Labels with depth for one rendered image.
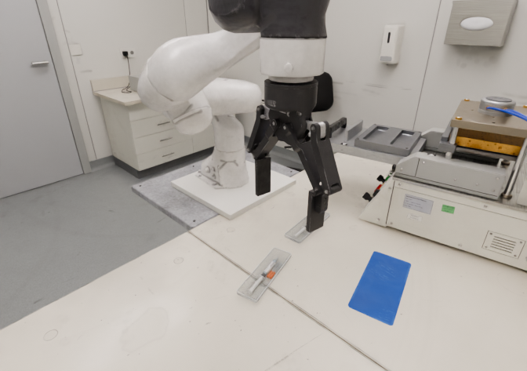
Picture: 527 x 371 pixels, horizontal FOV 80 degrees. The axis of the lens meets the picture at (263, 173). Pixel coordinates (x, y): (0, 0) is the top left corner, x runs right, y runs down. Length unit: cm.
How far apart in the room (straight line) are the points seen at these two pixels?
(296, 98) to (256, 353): 50
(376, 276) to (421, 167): 32
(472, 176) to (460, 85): 164
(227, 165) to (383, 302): 68
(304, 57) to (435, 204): 69
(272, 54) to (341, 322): 57
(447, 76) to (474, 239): 169
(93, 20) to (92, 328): 288
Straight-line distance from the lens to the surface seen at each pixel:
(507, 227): 102
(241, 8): 45
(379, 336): 77
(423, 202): 100
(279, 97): 43
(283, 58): 42
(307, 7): 42
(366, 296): 84
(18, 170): 336
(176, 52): 64
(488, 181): 97
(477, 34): 239
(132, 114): 292
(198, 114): 78
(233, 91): 104
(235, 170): 118
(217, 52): 64
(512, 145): 100
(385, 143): 105
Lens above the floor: 134
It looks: 26 degrees down
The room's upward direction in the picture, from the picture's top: straight up
